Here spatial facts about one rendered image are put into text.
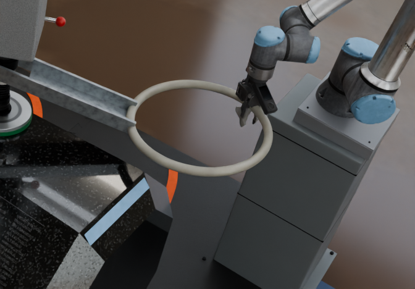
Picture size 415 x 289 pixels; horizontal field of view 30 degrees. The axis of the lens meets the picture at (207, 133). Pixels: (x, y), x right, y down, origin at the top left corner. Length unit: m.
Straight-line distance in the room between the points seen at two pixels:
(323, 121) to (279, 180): 0.33
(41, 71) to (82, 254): 0.62
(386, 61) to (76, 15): 2.60
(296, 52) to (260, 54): 0.12
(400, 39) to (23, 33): 1.20
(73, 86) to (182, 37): 2.37
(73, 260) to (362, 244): 1.94
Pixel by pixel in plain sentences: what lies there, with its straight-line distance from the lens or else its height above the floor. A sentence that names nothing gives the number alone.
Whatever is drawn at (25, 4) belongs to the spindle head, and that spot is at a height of 1.36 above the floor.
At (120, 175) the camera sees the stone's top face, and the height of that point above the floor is 0.87.
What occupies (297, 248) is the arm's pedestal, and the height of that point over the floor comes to 0.33.
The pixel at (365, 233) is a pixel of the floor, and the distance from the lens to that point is 3.95.
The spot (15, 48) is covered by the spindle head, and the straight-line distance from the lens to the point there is 2.31.
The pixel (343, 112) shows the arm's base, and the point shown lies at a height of 0.94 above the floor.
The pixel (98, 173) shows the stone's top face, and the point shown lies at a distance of 2.45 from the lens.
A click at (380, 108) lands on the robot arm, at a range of 2.74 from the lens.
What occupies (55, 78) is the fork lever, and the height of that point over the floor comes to 1.02.
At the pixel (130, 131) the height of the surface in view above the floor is 0.96.
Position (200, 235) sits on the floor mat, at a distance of 3.56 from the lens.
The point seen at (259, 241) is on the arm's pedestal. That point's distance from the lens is 3.29.
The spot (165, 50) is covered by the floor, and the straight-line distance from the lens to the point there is 4.70.
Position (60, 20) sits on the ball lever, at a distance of 2.43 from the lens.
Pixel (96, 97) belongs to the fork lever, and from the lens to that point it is 2.57.
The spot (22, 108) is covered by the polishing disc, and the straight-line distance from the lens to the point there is 2.60.
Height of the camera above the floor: 2.51
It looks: 37 degrees down
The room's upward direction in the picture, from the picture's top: 18 degrees clockwise
